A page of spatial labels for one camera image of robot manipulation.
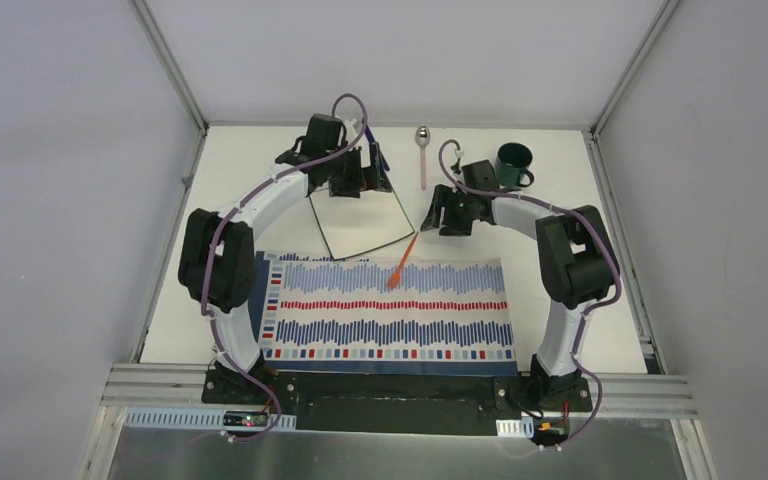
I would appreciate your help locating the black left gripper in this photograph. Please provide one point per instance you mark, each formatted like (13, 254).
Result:
(358, 171)

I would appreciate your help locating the white square plate black rim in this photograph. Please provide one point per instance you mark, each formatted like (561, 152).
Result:
(353, 226)

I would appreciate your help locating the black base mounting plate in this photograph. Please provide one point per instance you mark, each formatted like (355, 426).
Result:
(388, 404)

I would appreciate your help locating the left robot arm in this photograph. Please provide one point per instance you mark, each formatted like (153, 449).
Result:
(218, 264)

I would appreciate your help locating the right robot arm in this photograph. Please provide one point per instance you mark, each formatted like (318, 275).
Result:
(578, 267)

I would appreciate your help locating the metal spoon pink handle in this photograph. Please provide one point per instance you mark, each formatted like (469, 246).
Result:
(422, 140)

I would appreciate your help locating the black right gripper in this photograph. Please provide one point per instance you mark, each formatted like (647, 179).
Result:
(443, 197)

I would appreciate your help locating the aluminium frame rail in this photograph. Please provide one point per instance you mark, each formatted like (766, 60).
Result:
(184, 385)

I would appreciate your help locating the blue striped placemat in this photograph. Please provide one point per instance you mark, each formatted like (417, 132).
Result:
(378, 317)

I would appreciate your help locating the dark green mug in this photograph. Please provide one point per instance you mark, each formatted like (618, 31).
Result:
(513, 165)

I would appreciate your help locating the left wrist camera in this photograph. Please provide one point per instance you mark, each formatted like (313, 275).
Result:
(324, 135)

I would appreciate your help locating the blue plastic knife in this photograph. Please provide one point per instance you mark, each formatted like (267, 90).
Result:
(376, 150)

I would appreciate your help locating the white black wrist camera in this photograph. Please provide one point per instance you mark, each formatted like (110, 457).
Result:
(480, 176)

